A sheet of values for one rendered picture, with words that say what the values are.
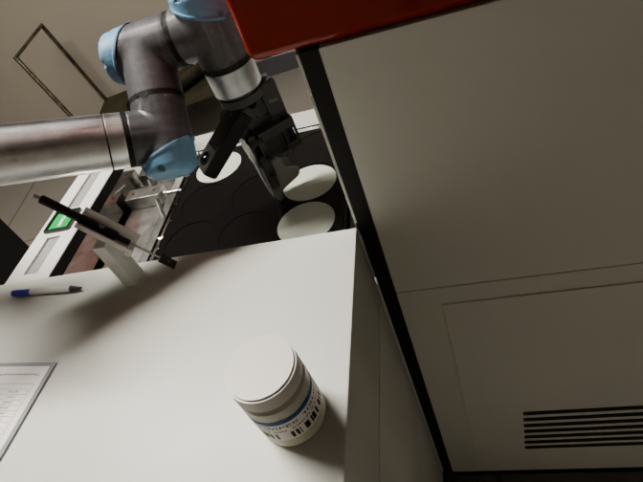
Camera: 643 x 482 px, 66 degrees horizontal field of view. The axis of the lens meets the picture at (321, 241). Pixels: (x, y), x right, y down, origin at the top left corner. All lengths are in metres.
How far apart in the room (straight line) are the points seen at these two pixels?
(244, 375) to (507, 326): 0.51
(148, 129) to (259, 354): 0.36
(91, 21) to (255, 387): 3.41
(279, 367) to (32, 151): 0.42
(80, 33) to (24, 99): 0.70
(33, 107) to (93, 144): 3.49
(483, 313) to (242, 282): 0.38
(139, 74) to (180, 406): 0.43
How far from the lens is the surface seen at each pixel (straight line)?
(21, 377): 0.80
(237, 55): 0.74
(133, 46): 0.75
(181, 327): 0.68
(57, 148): 0.71
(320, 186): 0.88
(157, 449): 0.60
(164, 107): 0.72
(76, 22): 3.77
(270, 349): 0.47
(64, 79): 3.98
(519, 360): 0.95
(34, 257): 1.02
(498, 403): 1.09
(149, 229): 1.04
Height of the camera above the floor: 1.42
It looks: 42 degrees down
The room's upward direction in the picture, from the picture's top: 23 degrees counter-clockwise
